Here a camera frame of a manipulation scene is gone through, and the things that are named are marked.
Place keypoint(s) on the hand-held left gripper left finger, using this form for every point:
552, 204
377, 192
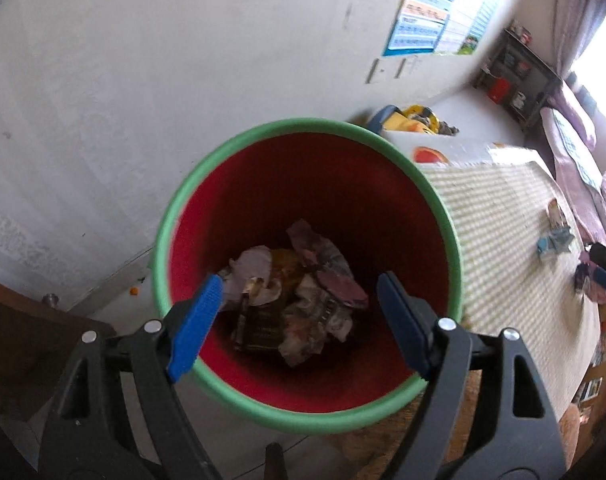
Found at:
195, 330

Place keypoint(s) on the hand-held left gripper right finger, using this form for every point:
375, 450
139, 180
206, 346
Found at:
405, 325

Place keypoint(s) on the dark pink wrapper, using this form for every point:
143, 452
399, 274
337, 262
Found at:
588, 282

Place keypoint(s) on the brown drink carton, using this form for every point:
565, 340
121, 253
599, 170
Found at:
263, 327

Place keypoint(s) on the pale wrapper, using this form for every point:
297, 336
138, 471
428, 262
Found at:
250, 270

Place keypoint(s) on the pink strawberry milk carton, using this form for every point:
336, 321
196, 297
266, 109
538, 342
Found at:
333, 270

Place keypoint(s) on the printed paper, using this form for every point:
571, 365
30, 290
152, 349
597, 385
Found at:
313, 330

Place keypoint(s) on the orange plastic wrapper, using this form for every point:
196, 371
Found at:
285, 262

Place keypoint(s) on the red bucket with green rim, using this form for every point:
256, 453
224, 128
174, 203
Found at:
333, 185

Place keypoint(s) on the blue crumpled wrapper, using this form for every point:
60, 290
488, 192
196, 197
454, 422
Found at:
555, 244

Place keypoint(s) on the pink crumpled wrapper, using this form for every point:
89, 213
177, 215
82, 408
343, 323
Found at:
556, 212

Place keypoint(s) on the wooden chair with stickers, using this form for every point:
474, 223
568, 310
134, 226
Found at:
603, 355

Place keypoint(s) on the plaid blanket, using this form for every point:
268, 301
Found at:
578, 170

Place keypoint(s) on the brown plush toy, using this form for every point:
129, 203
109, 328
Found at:
463, 410

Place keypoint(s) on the green striped tablecloth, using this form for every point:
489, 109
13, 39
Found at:
493, 240

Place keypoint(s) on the purple pillow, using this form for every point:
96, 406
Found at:
578, 115

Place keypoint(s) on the dark wooden furniture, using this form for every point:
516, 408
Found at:
28, 350

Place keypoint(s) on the white cardboard box orange print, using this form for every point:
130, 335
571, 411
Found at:
458, 152

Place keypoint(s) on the red box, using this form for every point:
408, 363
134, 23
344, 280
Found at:
499, 90

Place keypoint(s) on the yellow toy truck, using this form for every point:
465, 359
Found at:
413, 120

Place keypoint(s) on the black metal shelf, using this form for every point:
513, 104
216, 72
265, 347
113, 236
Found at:
523, 75

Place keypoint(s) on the bright window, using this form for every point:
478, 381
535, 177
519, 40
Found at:
605, 55

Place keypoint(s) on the blue toy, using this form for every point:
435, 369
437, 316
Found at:
383, 117

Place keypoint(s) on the purple curtain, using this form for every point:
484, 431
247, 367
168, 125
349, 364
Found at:
575, 10

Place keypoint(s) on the white wall switch plate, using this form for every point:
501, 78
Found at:
375, 71

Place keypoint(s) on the white wall socket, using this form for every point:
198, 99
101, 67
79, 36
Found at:
405, 67

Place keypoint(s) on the white wall chart poster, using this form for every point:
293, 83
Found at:
458, 30

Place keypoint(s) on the blue green wall poster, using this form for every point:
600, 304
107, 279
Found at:
483, 15

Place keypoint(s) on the blue wall chart poster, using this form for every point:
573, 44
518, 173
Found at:
418, 15

